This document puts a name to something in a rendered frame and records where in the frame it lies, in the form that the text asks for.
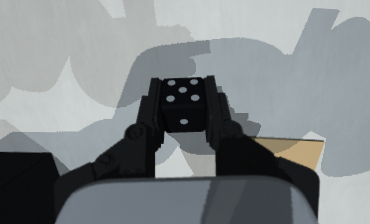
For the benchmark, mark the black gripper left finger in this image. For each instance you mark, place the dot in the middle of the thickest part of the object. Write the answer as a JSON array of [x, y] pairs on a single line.
[[133, 155]]

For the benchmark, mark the tan flat mat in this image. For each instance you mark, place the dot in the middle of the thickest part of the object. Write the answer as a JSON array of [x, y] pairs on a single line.
[[304, 152]]

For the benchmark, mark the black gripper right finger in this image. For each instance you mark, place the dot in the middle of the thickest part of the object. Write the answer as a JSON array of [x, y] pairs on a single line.
[[238, 154]]

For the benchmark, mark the black die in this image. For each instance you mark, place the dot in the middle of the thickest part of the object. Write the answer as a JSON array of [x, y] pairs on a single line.
[[183, 105]]

